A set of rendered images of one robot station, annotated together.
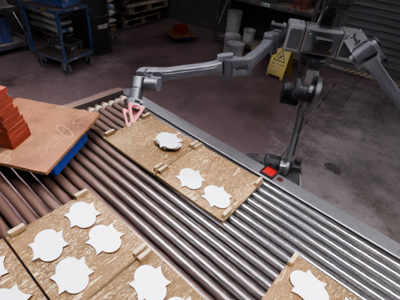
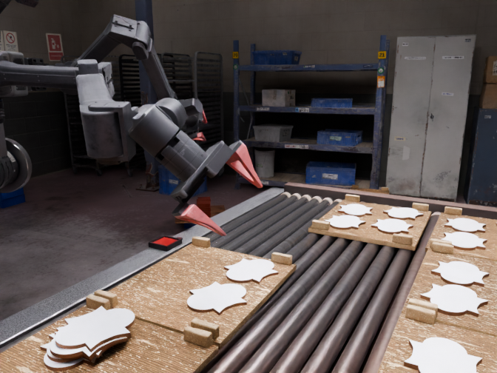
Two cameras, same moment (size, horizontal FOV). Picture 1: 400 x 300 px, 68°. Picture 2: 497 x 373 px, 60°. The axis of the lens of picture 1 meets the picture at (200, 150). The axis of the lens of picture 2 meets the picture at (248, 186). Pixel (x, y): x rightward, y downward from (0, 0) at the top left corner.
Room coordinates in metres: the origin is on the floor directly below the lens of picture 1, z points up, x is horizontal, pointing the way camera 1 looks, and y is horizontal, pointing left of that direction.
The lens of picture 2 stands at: (1.10, 0.93, 1.43)
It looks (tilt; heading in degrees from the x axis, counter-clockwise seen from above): 14 degrees down; 262
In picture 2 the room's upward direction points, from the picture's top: straight up
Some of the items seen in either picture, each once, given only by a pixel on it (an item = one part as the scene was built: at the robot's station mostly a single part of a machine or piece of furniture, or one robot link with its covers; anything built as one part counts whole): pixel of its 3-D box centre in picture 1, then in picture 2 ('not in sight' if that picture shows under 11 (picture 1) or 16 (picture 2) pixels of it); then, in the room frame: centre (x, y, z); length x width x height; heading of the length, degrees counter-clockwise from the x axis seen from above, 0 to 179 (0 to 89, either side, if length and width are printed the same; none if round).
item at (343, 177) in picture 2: not in sight; (330, 172); (-0.71, -4.29, 0.25); 0.62 x 0.42 x 0.22; 158
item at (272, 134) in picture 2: not in sight; (273, 132); (-0.01, -4.66, 0.74); 0.44 x 0.36 x 0.20; 137
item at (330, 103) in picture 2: not in sight; (331, 103); (-0.67, -4.26, 1.14); 0.50 x 0.38 x 0.11; 159
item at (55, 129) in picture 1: (30, 130); not in sight; (1.16, 0.85, 1.03); 0.50 x 0.50 x 0.02; 83
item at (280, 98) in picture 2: not in sight; (278, 98); (-0.08, -4.66, 1.20); 0.36 x 0.28 x 0.22; 138
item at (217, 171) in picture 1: (209, 178); (203, 283); (1.08, -0.07, 0.93); 0.41 x 0.35 x 0.02; 55
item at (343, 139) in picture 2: not in sight; (339, 137); (-0.80, -4.25, 0.72); 0.50 x 0.38 x 0.16; 143
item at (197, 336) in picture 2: (158, 166); (197, 336); (1.10, 0.19, 0.95); 0.06 x 0.02 x 0.03; 144
